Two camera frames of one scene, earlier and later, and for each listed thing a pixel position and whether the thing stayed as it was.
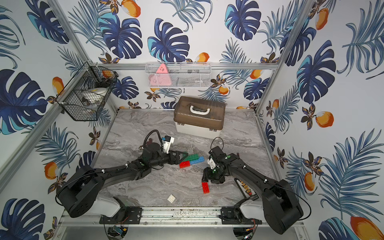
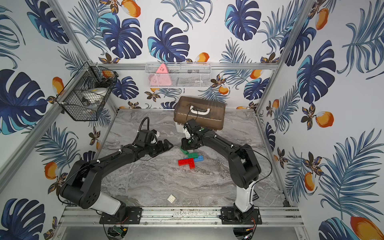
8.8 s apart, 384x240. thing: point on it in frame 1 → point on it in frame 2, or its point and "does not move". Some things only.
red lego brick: (205, 187) → (192, 165)
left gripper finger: (186, 154) → (167, 145)
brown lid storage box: (199, 117) does not move
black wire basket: (85, 95) does not move
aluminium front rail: (159, 216) does not move
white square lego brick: (171, 198) does not move
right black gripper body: (213, 175) → (187, 144)
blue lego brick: (200, 159) does not move
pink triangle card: (161, 77) does not move
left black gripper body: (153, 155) → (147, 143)
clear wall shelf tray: (180, 75) does not move
